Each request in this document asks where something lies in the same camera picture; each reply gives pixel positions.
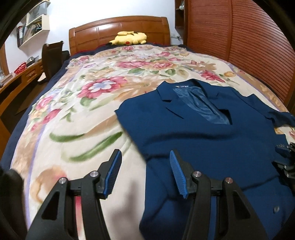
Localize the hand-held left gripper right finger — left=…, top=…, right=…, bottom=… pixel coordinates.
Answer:
left=169, top=150, right=269, bottom=240

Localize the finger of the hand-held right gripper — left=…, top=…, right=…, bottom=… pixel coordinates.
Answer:
left=275, top=142, right=295, bottom=159
left=272, top=161, right=295, bottom=185

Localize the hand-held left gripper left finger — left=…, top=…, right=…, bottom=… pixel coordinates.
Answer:
left=25, top=150, right=122, bottom=240

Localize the navy blue suit jacket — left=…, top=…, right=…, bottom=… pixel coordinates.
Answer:
left=114, top=79, right=295, bottom=240

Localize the floral blanket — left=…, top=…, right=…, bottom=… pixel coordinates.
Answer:
left=10, top=44, right=295, bottom=240

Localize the wooden slatted wardrobe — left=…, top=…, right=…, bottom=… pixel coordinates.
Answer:
left=175, top=0, right=295, bottom=111

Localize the navy bed sheet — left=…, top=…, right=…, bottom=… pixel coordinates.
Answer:
left=0, top=43, right=118, bottom=171

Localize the dark chair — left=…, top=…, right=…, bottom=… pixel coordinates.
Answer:
left=37, top=41, right=71, bottom=85

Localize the wooden desk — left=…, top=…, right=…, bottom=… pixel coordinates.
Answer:
left=0, top=59, right=46, bottom=139

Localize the yellow plush toy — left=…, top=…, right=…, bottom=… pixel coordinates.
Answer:
left=109, top=30, right=148, bottom=46

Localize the red basket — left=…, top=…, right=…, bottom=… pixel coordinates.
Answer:
left=14, top=62, right=27, bottom=74

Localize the wooden bed headboard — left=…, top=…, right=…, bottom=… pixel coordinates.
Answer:
left=69, top=16, right=171, bottom=56

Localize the white wall shelf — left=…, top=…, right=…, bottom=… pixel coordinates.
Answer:
left=16, top=0, right=51, bottom=48

